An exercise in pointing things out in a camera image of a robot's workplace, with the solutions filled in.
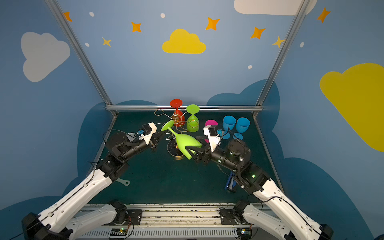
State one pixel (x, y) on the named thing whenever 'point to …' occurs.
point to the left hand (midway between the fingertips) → (164, 126)
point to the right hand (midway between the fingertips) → (194, 140)
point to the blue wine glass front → (229, 123)
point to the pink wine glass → (210, 122)
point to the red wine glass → (179, 118)
